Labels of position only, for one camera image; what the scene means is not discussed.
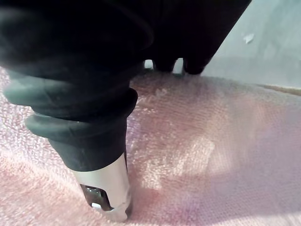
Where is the pink terry towel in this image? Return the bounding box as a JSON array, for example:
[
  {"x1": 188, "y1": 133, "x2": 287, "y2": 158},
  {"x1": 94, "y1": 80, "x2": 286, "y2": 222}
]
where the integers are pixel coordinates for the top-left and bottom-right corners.
[{"x1": 0, "y1": 65, "x2": 301, "y2": 226}]

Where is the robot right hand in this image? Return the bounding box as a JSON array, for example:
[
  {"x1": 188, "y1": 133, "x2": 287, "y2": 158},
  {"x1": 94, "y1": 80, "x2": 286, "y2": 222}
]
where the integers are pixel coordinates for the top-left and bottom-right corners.
[{"x1": 0, "y1": 0, "x2": 252, "y2": 222}]

